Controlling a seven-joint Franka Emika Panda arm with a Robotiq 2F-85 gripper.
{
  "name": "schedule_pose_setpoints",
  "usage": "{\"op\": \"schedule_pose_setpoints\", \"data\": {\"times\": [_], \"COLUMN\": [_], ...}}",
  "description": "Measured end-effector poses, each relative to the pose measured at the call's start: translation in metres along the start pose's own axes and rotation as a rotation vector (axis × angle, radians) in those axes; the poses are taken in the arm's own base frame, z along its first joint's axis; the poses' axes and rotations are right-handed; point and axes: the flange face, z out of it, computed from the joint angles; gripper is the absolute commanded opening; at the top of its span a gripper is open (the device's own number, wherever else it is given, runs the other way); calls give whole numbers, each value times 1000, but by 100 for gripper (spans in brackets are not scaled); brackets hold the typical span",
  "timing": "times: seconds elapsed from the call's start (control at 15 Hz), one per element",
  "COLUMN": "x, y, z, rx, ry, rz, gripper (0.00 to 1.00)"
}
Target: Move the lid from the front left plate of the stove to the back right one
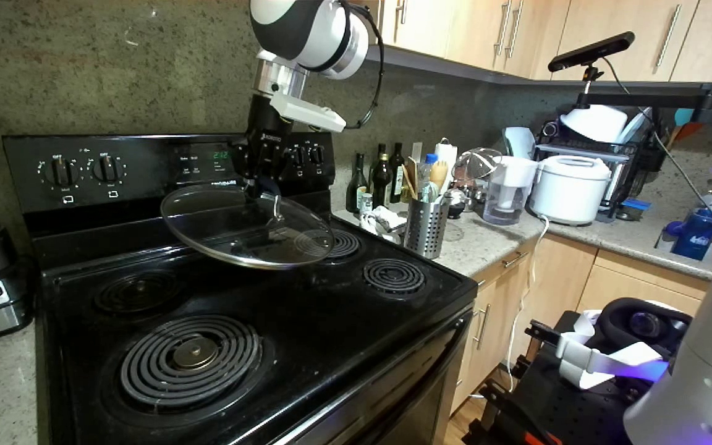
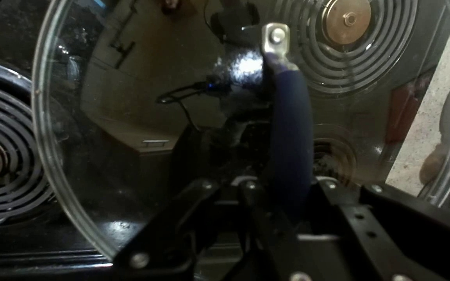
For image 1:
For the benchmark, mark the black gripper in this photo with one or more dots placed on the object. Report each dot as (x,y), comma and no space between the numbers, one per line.
(265,145)

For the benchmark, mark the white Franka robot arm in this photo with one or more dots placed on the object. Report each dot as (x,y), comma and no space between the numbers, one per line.
(307,33)

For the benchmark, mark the black stove control knob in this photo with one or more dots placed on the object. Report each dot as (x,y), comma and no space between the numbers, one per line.
(110,169)
(312,155)
(59,172)

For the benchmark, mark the large coil stove burner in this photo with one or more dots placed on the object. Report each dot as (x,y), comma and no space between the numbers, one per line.
(189,363)
(344,245)

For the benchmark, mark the black electric stove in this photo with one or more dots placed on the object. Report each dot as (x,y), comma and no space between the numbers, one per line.
(331,323)

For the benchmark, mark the small coil stove burner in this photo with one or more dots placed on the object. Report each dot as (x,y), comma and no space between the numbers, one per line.
(136,290)
(394,275)

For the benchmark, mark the white plate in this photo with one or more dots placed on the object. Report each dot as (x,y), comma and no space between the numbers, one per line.
(593,125)

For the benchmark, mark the dark glass bottle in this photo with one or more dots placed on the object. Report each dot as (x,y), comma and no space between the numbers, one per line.
(397,169)
(382,177)
(359,187)

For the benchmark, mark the white ceramic dish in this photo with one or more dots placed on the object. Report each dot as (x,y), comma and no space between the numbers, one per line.
(388,223)

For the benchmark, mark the perforated metal utensil holder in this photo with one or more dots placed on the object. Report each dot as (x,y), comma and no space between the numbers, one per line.
(429,230)

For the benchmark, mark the wooden fork spoon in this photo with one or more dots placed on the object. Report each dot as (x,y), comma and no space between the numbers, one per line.
(438,177)

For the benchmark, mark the white bottle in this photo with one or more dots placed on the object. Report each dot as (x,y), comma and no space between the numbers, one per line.
(446,156)

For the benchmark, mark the clear glass bowl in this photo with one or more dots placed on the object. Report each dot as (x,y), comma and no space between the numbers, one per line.
(470,169)

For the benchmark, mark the clear water filter pitcher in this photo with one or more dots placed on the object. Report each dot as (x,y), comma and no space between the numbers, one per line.
(508,193)

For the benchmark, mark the light wood upper cabinet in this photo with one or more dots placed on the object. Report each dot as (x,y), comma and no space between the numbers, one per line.
(455,29)

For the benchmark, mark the light blue mug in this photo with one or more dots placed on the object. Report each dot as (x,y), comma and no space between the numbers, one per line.
(519,141)

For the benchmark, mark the light wood base cabinet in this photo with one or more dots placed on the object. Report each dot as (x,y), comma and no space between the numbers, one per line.
(555,281)

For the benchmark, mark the white rice cooker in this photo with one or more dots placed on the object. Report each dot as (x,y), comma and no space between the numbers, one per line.
(570,193)

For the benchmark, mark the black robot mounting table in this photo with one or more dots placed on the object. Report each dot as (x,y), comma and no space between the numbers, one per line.
(555,411)

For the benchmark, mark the small blue container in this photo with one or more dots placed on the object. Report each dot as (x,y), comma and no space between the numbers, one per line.
(633,206)

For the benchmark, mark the black dish rack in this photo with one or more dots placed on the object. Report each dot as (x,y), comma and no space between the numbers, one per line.
(637,165)

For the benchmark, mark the blue plastic jug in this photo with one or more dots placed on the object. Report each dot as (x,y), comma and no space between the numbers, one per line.
(692,235)

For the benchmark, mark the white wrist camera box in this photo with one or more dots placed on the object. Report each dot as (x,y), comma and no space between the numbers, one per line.
(309,114)

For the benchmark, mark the black camera stand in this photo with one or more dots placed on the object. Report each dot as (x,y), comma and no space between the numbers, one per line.
(591,83)

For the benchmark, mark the black stereo camera bar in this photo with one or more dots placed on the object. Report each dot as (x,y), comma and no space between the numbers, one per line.
(591,50)

